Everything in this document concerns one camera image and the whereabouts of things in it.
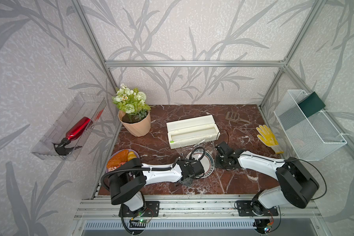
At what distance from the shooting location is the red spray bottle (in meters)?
0.60

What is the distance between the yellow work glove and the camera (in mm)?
980

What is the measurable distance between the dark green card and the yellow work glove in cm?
32

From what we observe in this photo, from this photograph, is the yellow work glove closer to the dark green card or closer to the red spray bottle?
the dark green card

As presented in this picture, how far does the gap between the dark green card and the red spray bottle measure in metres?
1.03

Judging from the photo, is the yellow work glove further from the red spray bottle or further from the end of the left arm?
the red spray bottle

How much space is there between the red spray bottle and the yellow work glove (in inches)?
41.4

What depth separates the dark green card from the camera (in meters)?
0.70
